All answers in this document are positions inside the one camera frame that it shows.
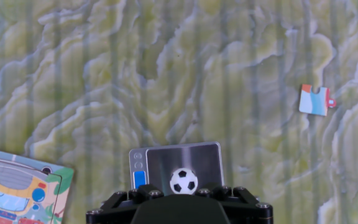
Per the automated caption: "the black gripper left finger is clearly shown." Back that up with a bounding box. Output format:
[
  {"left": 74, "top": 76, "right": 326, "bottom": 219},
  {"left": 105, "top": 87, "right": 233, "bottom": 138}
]
[{"left": 85, "top": 184, "right": 164, "bottom": 224}]

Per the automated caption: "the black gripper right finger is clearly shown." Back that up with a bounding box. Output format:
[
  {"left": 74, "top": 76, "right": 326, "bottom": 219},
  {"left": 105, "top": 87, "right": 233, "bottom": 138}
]
[{"left": 196, "top": 185, "right": 273, "bottom": 224}]

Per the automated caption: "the small soccer ball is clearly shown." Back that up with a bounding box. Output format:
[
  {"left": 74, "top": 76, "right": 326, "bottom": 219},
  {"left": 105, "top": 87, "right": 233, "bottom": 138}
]
[{"left": 169, "top": 167, "right": 199, "bottom": 195}]

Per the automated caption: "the silver digital pocket scale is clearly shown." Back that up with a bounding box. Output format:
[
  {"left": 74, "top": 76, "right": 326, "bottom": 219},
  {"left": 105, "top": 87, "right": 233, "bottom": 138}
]
[{"left": 128, "top": 141, "right": 226, "bottom": 192}]

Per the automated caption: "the cartoon bus jigsaw board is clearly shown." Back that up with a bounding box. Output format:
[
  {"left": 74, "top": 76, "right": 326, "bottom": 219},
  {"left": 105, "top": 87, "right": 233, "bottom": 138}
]
[{"left": 0, "top": 146, "right": 75, "bottom": 224}]

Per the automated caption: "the loose jigsaw puzzle piece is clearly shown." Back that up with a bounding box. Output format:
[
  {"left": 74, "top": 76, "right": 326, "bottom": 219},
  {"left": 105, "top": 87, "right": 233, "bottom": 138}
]
[{"left": 298, "top": 83, "right": 337, "bottom": 117}]

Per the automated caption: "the green marble pattern mat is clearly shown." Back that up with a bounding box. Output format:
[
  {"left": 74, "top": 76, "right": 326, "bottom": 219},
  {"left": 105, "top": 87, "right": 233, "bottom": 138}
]
[{"left": 0, "top": 0, "right": 358, "bottom": 224}]

